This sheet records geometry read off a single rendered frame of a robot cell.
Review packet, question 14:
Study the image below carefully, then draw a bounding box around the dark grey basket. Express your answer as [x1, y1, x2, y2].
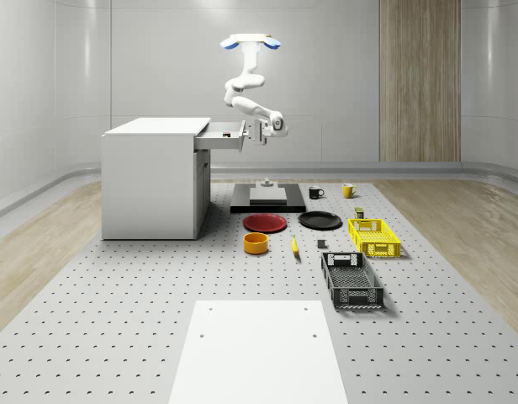
[320, 251, 386, 311]

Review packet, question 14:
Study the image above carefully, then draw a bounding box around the yellow basket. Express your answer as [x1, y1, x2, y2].
[347, 217, 403, 258]

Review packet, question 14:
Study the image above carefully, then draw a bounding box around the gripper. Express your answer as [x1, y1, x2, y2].
[246, 118, 269, 146]

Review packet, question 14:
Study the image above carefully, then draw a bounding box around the white cabinet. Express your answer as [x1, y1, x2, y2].
[101, 116, 213, 242]

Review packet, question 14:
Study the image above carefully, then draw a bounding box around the black stove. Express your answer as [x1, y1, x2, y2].
[230, 178, 308, 214]

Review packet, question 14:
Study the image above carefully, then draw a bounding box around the yellow bowl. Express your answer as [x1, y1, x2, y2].
[242, 232, 270, 255]

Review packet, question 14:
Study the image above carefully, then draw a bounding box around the white drawer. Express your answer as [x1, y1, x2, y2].
[194, 120, 248, 155]

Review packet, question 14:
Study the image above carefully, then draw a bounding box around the red plate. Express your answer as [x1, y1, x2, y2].
[242, 213, 288, 233]

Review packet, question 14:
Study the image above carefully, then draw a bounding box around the white board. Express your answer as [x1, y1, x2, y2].
[167, 300, 349, 404]

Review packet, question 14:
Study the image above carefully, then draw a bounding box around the black plate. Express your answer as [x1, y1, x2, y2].
[298, 210, 343, 231]

